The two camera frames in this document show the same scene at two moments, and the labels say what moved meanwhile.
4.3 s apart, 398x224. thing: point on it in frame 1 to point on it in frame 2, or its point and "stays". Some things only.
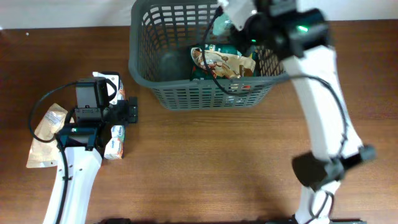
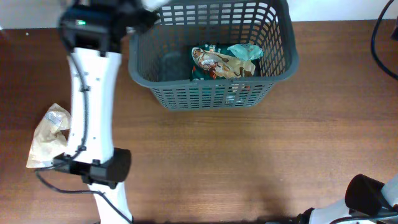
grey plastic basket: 161,35 stays
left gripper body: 119,113 to 142,18
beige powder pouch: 46,154 stays
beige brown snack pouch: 224,65 stays
